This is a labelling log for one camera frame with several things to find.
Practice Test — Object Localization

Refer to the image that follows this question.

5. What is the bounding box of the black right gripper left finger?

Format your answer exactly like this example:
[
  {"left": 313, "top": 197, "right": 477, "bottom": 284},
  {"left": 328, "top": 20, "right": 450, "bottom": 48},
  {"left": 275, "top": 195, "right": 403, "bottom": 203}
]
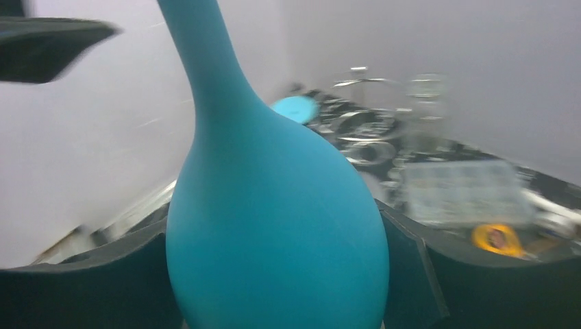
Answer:
[{"left": 1, "top": 204, "right": 184, "bottom": 328}]

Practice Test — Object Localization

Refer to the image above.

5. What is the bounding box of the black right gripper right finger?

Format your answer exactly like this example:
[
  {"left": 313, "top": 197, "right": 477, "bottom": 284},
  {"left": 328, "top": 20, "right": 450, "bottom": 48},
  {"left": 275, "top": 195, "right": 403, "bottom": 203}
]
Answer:
[{"left": 378, "top": 203, "right": 580, "bottom": 328}]

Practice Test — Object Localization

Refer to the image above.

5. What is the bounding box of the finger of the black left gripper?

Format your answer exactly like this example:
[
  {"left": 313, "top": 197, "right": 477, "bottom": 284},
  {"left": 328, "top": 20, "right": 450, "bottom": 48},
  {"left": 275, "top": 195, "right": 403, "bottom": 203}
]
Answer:
[{"left": 1, "top": 16, "right": 120, "bottom": 84}]

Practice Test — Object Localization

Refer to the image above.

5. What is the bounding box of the blue plastic goblet back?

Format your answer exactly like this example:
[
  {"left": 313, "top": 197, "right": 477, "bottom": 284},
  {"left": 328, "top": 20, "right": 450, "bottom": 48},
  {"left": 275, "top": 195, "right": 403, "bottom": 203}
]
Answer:
[{"left": 159, "top": 1, "right": 389, "bottom": 328}]

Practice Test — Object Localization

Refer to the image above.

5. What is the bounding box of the blue plastic goblet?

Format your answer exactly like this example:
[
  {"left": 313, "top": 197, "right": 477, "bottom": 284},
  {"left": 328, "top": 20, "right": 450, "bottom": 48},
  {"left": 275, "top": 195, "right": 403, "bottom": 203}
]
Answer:
[
  {"left": 159, "top": 1, "right": 389, "bottom": 328},
  {"left": 271, "top": 95, "right": 319, "bottom": 125}
]

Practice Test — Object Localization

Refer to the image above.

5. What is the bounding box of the chrome spiral glass rack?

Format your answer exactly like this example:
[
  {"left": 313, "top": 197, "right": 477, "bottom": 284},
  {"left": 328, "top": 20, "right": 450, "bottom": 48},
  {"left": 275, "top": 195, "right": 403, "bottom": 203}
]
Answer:
[{"left": 306, "top": 66, "right": 410, "bottom": 167}]

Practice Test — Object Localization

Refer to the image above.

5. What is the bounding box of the clear glass wine glass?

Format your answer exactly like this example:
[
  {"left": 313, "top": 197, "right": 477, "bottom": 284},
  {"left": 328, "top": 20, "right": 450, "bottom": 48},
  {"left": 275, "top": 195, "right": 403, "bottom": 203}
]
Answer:
[{"left": 406, "top": 73, "right": 447, "bottom": 154}]

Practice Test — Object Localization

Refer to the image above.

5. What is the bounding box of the yellow tape measure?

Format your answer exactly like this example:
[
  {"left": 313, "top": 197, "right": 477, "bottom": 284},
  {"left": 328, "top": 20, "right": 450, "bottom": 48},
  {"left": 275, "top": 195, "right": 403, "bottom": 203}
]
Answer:
[{"left": 471, "top": 223, "right": 525, "bottom": 258}]

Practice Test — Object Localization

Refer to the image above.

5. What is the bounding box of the clear plastic parts box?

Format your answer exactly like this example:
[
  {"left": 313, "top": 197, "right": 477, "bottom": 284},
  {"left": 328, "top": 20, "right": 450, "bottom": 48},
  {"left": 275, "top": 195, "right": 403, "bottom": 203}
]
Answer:
[{"left": 402, "top": 160, "right": 534, "bottom": 229}]

